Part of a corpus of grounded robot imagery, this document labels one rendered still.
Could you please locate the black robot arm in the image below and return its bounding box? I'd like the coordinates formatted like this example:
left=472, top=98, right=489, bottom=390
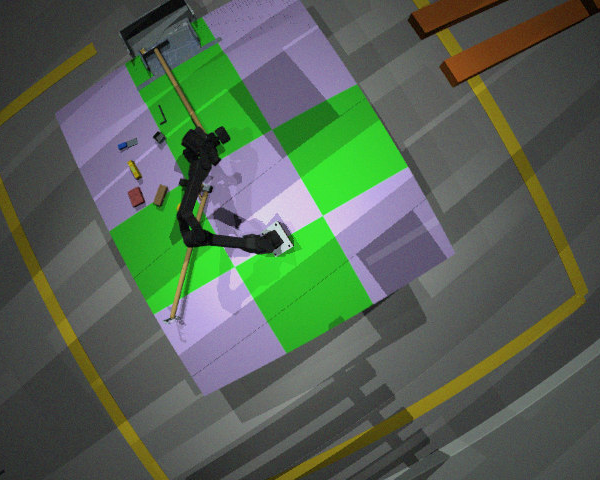
left=176, top=126, right=284, bottom=255

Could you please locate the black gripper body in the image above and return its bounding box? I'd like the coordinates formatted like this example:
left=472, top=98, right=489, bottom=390
left=183, top=126, right=230, bottom=164

